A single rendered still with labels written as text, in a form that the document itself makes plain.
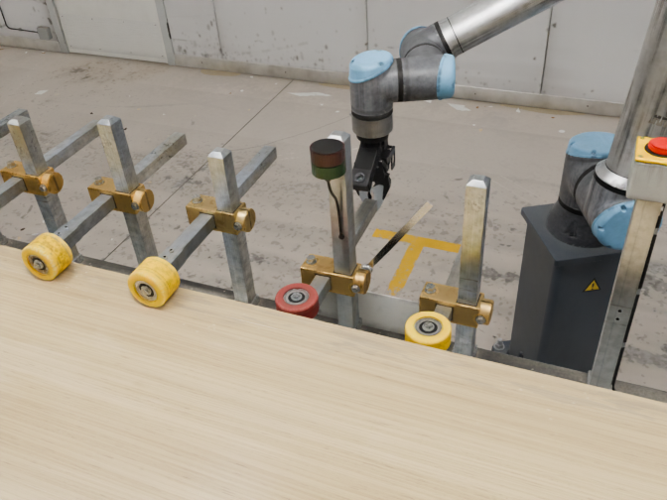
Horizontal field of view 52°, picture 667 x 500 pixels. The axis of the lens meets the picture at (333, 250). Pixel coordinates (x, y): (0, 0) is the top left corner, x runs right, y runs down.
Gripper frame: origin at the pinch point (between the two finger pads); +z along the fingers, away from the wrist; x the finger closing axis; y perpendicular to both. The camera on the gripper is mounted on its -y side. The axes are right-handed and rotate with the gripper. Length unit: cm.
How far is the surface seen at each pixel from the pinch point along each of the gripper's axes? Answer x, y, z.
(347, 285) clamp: -5.6, -29.7, -3.1
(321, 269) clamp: 0.4, -29.0, -5.1
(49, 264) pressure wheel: 47, -52, -14
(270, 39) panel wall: 152, 234, 64
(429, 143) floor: 35, 178, 87
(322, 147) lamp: -3.6, -31.8, -35.6
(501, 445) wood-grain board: -42, -61, -9
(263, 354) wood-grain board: -1, -56, -9
